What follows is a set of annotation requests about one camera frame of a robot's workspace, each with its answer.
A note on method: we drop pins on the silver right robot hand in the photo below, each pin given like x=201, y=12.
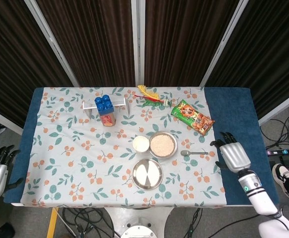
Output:
x=235, y=156

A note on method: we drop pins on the metal spoon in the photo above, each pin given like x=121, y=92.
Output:
x=185, y=153

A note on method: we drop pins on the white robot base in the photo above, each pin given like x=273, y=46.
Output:
x=139, y=223

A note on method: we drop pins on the metal bowl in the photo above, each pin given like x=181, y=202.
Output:
x=174, y=148

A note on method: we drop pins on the white paper cup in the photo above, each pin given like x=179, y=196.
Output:
x=141, y=143

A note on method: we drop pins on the blue table cover cloth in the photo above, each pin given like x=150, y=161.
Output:
x=234, y=111

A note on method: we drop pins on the white black sneaker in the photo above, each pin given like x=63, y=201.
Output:
x=281, y=176

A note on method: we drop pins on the green orange snack bag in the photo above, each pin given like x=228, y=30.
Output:
x=194, y=117

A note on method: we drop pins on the round metal plate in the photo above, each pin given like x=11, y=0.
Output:
x=147, y=174

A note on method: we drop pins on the floral patterned tablecloth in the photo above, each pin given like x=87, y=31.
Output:
x=85, y=148

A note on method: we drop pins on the colourful feather shuttlecock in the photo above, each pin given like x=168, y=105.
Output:
x=149, y=95

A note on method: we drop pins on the blue building block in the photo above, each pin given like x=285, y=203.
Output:
x=104, y=104

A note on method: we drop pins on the dark partition panel white frame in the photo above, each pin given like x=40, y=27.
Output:
x=271, y=54
x=15, y=62
x=184, y=42
x=92, y=42

